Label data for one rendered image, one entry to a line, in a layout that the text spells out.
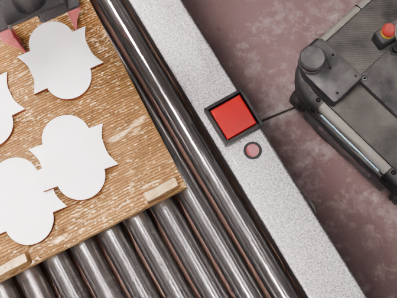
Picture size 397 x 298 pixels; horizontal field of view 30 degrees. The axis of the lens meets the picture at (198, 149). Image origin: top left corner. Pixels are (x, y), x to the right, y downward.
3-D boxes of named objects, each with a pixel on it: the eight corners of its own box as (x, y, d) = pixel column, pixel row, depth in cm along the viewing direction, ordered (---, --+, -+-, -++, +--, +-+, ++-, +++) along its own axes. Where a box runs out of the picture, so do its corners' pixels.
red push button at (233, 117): (239, 96, 130) (239, 94, 128) (257, 125, 128) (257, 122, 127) (210, 113, 129) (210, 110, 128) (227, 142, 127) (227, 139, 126)
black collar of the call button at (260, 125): (241, 90, 130) (241, 87, 128) (263, 126, 128) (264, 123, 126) (203, 111, 129) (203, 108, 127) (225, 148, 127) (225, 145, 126)
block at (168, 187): (175, 180, 124) (174, 176, 121) (180, 189, 123) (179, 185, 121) (143, 196, 123) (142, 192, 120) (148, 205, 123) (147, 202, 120)
